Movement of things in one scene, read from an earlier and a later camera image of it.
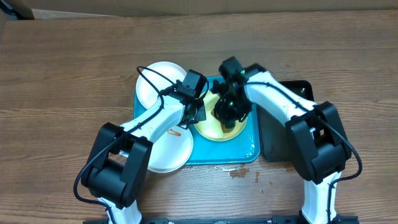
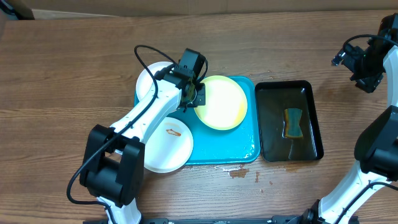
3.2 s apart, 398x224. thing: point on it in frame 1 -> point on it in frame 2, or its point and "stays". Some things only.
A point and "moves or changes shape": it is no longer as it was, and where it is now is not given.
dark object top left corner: x=20 y=8 stays
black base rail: x=336 y=219 stays
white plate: x=171 y=151 stays
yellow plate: x=210 y=128 moves or changes shape
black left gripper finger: x=201 y=112 -> x=201 y=94
